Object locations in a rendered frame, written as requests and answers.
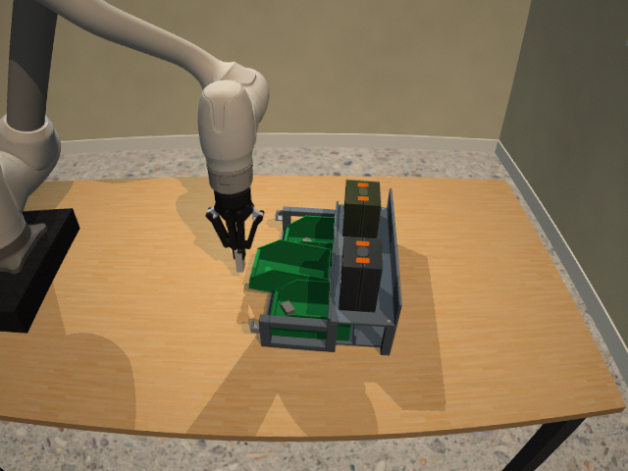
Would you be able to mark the black case with orange latches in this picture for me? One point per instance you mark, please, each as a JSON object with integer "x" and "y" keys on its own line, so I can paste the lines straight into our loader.
{"x": 360, "y": 275}

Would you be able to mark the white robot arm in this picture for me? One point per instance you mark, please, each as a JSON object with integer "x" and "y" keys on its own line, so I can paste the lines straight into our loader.
{"x": 29, "y": 150}

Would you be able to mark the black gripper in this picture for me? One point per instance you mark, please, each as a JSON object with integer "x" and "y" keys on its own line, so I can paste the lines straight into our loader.
{"x": 235, "y": 218}

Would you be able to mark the green bin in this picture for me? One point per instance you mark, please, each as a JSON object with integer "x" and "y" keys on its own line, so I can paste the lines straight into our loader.
{"x": 281, "y": 262}
{"x": 310, "y": 298}
{"x": 319, "y": 229}

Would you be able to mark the grey metal shelf rack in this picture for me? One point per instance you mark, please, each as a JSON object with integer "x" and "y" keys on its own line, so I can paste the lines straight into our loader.
{"x": 373, "y": 329}

